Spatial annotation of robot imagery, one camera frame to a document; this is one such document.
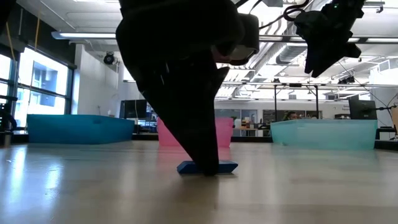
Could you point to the black ceiling camera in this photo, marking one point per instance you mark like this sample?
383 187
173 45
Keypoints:
109 58
346 80

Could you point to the black metal rig frame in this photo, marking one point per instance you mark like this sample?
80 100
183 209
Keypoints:
295 84

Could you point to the overhead light bar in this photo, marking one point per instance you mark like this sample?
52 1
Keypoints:
87 35

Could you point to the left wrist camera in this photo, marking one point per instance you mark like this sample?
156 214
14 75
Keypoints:
245 34

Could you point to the person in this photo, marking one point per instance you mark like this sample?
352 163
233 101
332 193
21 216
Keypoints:
292 116

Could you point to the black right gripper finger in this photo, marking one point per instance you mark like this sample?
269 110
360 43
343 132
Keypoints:
328 60
314 59

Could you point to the black aluminium table frame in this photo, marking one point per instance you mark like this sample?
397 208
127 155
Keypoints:
248 139

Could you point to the blue plastic bin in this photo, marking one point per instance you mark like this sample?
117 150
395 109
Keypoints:
77 129

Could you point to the black computer monitor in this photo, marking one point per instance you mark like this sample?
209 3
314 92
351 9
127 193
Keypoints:
362 109
133 109

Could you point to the black equipment rack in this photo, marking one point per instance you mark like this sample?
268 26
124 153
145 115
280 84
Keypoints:
6 121

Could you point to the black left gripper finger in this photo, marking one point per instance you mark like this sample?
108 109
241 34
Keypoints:
189 109
219 76

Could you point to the pink plastic bin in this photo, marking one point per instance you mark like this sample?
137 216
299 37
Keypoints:
225 133

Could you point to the black articulated stand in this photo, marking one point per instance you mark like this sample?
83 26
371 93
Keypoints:
384 108

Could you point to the blue eraser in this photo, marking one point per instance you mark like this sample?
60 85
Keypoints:
228 167

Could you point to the large glass window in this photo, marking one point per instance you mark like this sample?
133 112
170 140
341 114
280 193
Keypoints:
46 77

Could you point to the teal plastic bin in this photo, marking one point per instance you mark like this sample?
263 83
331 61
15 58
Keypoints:
323 134

